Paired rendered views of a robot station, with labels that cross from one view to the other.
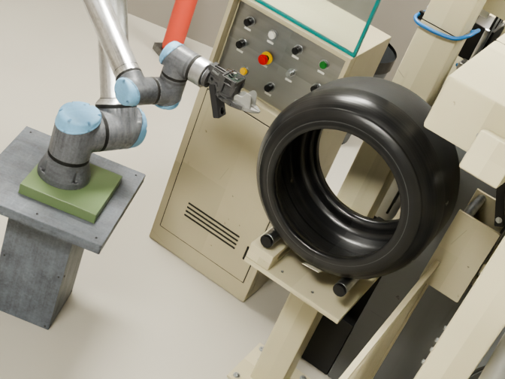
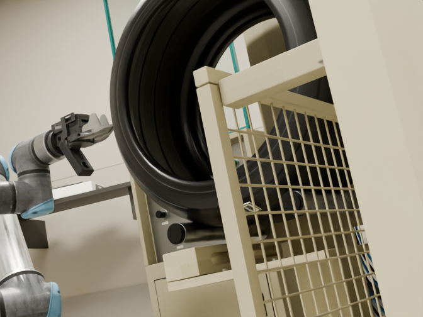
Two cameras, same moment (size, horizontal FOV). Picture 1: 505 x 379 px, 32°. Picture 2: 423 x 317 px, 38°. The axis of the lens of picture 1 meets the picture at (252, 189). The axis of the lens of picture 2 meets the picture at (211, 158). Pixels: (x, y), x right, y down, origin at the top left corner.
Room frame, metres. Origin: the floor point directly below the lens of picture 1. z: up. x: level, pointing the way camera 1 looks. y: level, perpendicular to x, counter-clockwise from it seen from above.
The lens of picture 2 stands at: (1.06, -0.53, 0.78)
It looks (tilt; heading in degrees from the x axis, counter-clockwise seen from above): 12 degrees up; 15
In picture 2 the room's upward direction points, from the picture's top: 11 degrees counter-clockwise
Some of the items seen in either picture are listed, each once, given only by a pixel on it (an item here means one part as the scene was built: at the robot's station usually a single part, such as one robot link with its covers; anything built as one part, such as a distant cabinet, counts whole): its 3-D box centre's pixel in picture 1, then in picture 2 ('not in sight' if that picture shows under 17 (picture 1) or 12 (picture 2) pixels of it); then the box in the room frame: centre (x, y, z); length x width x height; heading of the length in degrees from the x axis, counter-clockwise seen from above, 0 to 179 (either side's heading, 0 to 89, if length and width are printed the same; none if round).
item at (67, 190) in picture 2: not in sight; (77, 192); (4.96, 1.51, 1.61); 0.37 x 0.35 x 0.09; 90
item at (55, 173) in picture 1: (66, 162); not in sight; (2.55, 0.65, 0.69); 0.19 x 0.19 x 0.10
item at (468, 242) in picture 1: (467, 245); not in sight; (2.47, -0.73, 1.05); 0.20 x 0.15 x 0.30; 161
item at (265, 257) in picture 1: (285, 234); (228, 258); (2.44, -0.16, 0.83); 0.36 x 0.09 x 0.06; 161
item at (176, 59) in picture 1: (180, 60); (33, 155); (2.56, 0.38, 1.23); 0.12 x 0.09 x 0.10; 71
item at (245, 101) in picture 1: (246, 101); (95, 123); (2.45, 0.12, 1.24); 0.09 x 0.03 x 0.06; 71
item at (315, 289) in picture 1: (315, 265); (284, 263); (2.39, -0.29, 0.80); 0.37 x 0.36 x 0.02; 71
